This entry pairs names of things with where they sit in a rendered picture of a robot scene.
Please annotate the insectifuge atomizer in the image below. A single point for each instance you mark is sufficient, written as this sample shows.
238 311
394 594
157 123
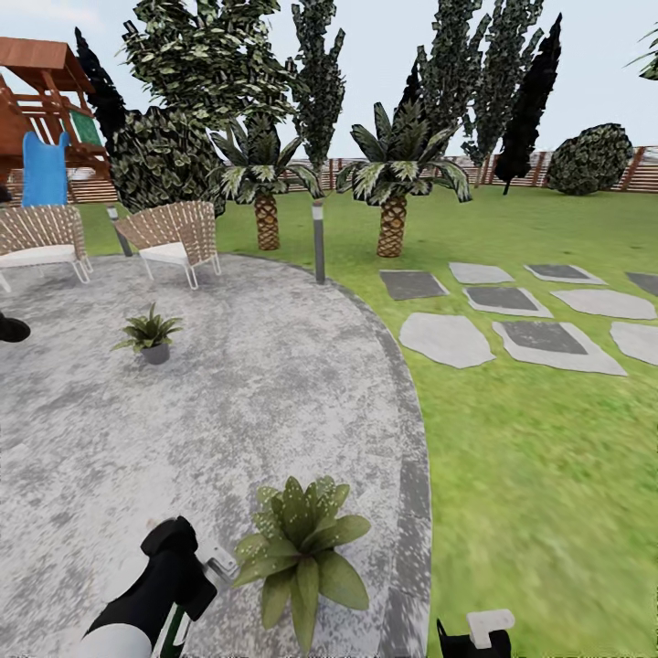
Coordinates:
176 635

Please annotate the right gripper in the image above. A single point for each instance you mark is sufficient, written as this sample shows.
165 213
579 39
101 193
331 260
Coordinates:
462 647

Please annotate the garden chair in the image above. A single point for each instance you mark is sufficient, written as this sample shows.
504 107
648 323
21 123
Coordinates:
40 235
182 233

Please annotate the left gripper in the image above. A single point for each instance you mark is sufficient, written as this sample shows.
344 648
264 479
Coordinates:
196 594

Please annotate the pot plant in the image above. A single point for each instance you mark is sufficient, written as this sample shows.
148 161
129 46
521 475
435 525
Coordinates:
295 551
151 336

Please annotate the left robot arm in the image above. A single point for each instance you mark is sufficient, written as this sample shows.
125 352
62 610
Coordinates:
141 597

